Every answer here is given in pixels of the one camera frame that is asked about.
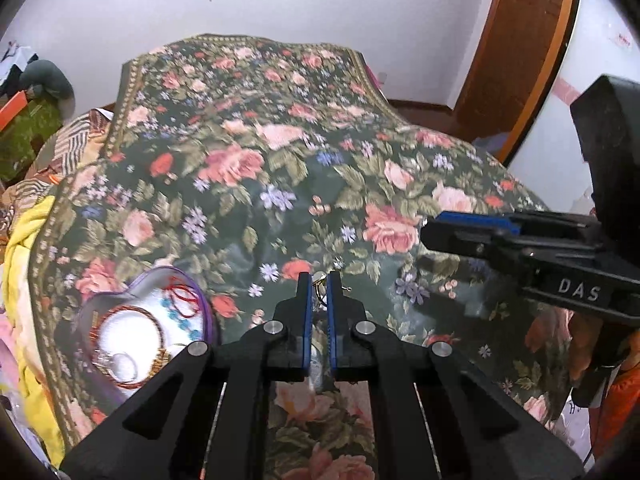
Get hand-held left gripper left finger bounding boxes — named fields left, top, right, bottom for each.
left=57, top=272, right=313, bottom=480

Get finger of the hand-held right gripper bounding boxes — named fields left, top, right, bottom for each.
left=434, top=209, right=599, bottom=237
left=420, top=219, right=532, bottom=287

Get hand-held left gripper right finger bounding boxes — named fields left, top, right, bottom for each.
left=326, top=272, right=587, bottom=480

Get red string bracelet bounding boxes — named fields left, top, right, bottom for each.
left=164, top=284, right=202, bottom=318

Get turquoise bead bracelet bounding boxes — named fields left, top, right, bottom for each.
left=161, top=296, right=207, bottom=346

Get brown bead bracelet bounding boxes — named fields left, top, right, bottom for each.
left=90, top=305, right=168, bottom=388

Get purple heart-shaped tin box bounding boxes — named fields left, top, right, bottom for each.
left=75, top=265, right=219, bottom=403

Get silver bangle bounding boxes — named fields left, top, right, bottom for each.
left=102, top=351, right=141, bottom=383

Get person's right forearm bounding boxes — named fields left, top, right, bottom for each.
left=587, top=345, right=640, bottom=461

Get person's right hand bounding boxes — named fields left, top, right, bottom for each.
left=567, top=310, right=627, bottom=413

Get white wardrobe door with hearts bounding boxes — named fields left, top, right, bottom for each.
left=505, top=0, right=640, bottom=221

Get floral blanket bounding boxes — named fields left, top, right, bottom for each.
left=27, top=34, right=576, bottom=480

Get brown wooden door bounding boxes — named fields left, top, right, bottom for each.
left=452, top=0, right=584, bottom=163

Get yellow blanket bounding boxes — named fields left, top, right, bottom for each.
left=4, top=194, right=71, bottom=463

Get striped patchwork quilt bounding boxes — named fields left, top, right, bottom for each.
left=0, top=107, right=120, bottom=243

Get green patterned bag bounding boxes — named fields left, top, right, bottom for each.
left=0, top=100, right=65, bottom=185

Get orange box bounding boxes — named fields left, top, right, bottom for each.
left=0, top=90, right=30, bottom=132

